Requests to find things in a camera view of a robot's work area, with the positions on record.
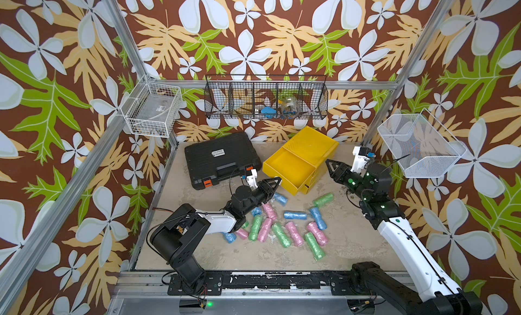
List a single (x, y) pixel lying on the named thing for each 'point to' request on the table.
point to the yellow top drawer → (292, 170)
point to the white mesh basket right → (421, 145)
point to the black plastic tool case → (220, 159)
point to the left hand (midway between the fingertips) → (282, 178)
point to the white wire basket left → (152, 108)
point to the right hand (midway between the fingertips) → (328, 161)
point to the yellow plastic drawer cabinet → (315, 148)
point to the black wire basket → (266, 97)
